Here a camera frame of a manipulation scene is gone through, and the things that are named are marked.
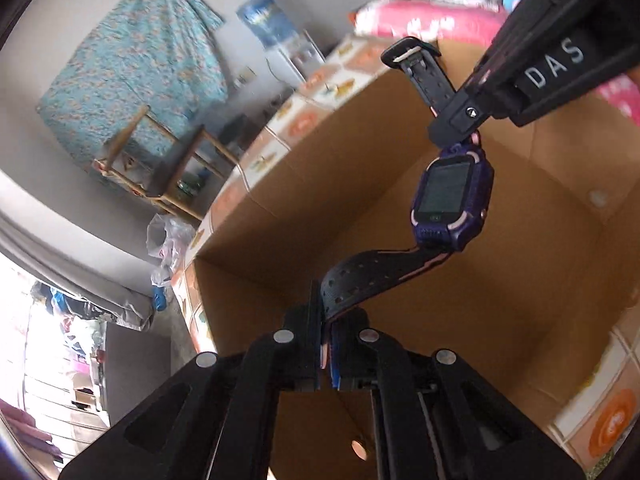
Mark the blue floral wall cloth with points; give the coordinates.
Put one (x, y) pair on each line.
(130, 60)

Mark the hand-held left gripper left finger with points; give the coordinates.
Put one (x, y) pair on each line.
(304, 350)

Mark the blue slipper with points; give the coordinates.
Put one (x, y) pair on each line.
(161, 300)

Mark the purple black smartwatch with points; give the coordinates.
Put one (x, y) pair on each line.
(442, 195)

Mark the blue water bottle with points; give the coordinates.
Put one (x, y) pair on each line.
(265, 17)

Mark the white water dispenser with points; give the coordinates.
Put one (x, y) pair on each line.
(300, 57)

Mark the wooden chair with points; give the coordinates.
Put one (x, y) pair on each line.
(125, 135)

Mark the pink floral blanket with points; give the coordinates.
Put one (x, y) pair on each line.
(400, 20)

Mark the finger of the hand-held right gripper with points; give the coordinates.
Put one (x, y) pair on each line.
(467, 112)

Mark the pile of clothes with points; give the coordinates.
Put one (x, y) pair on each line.
(65, 302)

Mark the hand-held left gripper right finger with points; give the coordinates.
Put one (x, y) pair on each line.
(334, 362)

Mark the grey curtain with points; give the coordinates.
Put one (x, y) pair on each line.
(75, 280)

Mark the white plastic bag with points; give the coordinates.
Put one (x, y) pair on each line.
(167, 240)

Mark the leaf patterned tablecloth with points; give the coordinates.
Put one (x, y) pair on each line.
(300, 125)

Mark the wall socket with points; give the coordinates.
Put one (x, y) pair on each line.
(247, 76)

